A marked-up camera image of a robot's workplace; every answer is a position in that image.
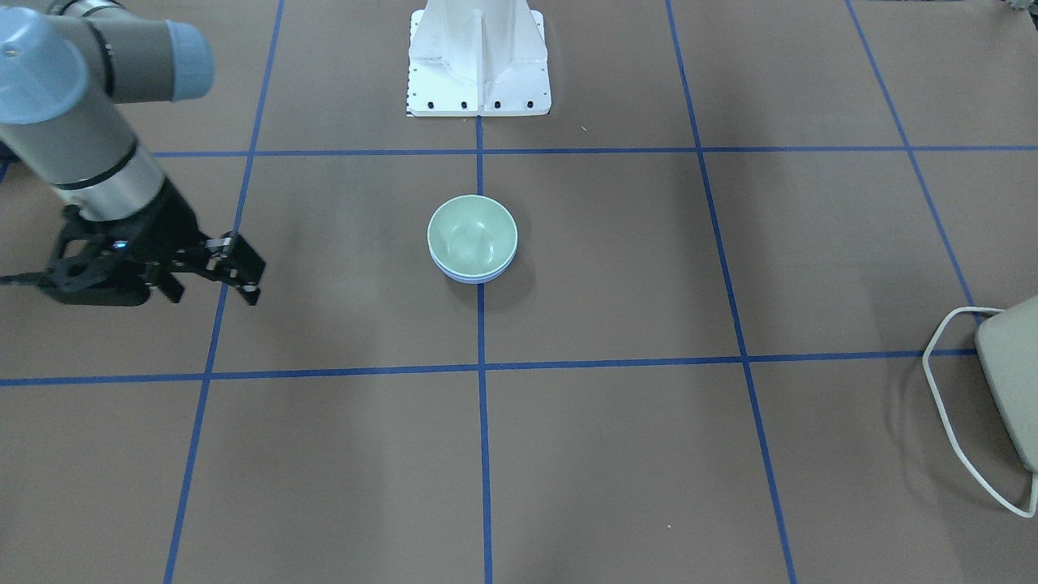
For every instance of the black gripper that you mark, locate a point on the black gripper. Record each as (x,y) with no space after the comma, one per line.
(166,225)

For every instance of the blue bowl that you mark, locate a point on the blue bowl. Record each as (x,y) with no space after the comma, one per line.
(478,279)

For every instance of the green bowl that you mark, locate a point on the green bowl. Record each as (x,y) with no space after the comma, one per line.
(472,234)

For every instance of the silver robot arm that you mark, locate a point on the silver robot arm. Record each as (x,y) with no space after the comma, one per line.
(66,66)

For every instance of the cream toaster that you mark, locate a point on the cream toaster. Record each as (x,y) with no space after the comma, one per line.
(1007,348)

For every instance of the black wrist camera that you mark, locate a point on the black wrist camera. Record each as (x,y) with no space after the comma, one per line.
(91,265)

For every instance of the white pedestal column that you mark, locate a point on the white pedestal column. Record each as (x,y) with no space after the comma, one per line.
(477,58)

